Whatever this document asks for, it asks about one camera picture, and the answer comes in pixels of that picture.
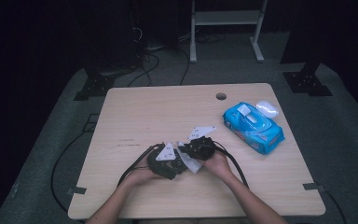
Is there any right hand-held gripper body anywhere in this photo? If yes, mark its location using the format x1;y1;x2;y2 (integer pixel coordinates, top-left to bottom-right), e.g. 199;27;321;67
183;125;217;161

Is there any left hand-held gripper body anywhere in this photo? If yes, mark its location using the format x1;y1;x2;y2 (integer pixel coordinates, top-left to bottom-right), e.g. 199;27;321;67
146;142;188;181

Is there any white wet wipe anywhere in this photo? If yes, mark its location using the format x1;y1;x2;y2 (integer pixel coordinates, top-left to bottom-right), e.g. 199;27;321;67
176;141;203;175

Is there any blue wet wipe pack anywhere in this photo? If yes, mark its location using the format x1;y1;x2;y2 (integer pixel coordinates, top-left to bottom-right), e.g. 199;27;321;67
222;101;286;156

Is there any person's right hand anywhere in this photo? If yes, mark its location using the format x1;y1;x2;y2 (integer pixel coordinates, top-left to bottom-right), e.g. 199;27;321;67
202;150;236;185

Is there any person's left hand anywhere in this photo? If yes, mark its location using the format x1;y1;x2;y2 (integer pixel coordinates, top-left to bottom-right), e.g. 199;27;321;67
122;161;166;194

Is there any white round lid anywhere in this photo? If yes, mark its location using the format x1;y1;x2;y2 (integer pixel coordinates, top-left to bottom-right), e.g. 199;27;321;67
255;99;280;119

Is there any grey tape piece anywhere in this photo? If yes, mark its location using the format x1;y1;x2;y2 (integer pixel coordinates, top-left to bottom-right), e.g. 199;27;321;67
302;182;326;192
65;186;88;196

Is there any black stand base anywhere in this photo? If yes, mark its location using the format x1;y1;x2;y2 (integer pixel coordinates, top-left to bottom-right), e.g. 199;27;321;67
282;60;334;97
73;73;117;102

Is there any dark equipment cabinet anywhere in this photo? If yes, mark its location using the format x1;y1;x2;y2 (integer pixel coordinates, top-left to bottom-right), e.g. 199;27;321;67
74;0;144;74

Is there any left hand-held gripper cable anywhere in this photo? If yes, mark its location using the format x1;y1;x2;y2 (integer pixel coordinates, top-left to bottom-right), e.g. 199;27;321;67
117;143;166;188

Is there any hand-held gripper cable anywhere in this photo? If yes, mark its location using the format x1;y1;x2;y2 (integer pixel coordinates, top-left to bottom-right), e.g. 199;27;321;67
213;140;250;189
117;143;166;188

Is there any right hand-held gripper cable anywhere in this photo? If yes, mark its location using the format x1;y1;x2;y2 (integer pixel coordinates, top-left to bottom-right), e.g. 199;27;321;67
213;140;250;189

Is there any black wire floor frame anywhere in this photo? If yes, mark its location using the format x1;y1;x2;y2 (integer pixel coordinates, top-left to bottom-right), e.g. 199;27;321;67
81;112;101;133

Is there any white metal stand frame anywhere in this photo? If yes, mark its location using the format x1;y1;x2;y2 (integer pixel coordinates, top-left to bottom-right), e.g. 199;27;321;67
189;0;269;64

